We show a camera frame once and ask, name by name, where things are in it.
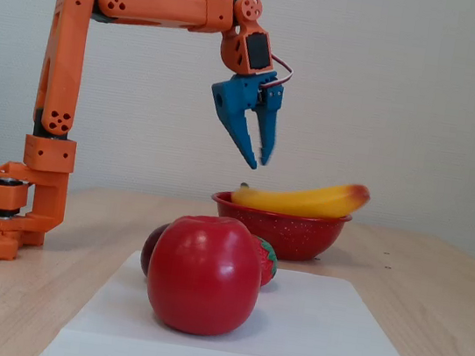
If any yellow banana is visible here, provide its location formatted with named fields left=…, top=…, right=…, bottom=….
left=228, top=166, right=372, bottom=227

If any red speckled enamel bowl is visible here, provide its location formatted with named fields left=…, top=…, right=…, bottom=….
left=203, top=189, right=354, bottom=269

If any red strawberry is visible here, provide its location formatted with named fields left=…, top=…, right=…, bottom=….
left=244, top=234, right=283, bottom=289

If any dark purple plum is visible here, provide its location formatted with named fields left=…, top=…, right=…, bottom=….
left=137, top=220, right=170, bottom=280

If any red apple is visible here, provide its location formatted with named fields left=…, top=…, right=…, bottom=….
left=139, top=207, right=271, bottom=344

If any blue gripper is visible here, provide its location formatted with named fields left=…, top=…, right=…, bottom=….
left=201, top=62, right=287, bottom=173

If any white paper sheet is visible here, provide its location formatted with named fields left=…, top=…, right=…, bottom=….
left=35, top=236, right=461, bottom=356

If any white red black servo cable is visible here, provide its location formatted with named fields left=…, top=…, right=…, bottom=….
left=260, top=52, right=299, bottom=96

